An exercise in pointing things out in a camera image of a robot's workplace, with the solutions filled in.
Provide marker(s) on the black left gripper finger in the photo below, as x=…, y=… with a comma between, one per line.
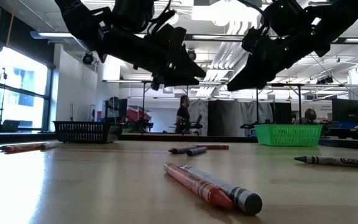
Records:
x=182, y=82
x=188, y=70

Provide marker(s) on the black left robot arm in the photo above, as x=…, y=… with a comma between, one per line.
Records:
x=79, y=21

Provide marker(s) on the black office chair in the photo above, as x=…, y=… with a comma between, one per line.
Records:
x=194, y=124

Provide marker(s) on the grey curtain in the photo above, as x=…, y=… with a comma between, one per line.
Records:
x=249, y=112

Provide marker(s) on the person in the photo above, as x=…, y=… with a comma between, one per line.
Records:
x=310, y=115
x=182, y=113

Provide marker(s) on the black ceiling spotlight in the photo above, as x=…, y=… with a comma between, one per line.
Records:
x=191, y=54
x=88, y=58

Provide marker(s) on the red cover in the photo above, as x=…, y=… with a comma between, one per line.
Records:
x=137, y=114

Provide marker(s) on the black computer monitor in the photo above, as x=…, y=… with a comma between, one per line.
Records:
x=117, y=109
x=348, y=110

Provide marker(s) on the black plastic basket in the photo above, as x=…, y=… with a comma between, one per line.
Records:
x=85, y=132

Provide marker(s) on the black metal table frame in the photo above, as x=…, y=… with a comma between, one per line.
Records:
x=166, y=137

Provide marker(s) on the black curtain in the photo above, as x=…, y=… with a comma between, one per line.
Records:
x=224, y=118

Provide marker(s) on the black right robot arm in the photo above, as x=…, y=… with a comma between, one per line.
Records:
x=322, y=21

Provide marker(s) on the orange crayon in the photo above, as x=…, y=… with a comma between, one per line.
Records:
x=214, y=147
x=197, y=185
x=20, y=147

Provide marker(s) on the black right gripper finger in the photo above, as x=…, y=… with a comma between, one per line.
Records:
x=259, y=83
x=253, y=73

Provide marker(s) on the ceiling light strip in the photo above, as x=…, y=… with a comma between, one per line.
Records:
x=51, y=35

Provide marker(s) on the green plastic basket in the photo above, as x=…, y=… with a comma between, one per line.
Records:
x=287, y=135

